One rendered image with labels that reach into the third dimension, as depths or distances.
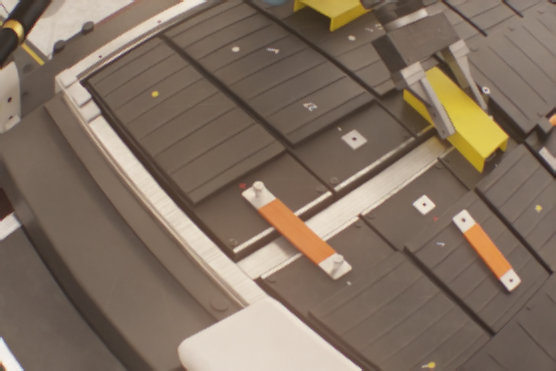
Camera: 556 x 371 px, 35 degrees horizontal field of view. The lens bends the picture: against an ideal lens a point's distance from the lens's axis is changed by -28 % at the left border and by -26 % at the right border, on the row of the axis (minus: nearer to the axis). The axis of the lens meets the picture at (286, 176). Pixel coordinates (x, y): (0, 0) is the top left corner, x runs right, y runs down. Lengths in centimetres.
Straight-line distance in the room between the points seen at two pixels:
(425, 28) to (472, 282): 36
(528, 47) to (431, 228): 46
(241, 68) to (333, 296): 36
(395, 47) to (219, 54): 25
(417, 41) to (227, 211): 32
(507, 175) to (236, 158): 35
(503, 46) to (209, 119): 50
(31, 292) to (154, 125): 33
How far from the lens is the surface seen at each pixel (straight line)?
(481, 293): 122
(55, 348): 115
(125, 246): 110
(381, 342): 116
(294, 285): 121
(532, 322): 120
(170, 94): 138
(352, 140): 135
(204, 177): 129
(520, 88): 149
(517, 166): 137
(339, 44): 147
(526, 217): 132
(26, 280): 121
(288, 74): 141
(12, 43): 96
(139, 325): 103
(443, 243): 126
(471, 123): 138
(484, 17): 163
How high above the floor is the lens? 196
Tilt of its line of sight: 48 degrees down
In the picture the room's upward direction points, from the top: 6 degrees clockwise
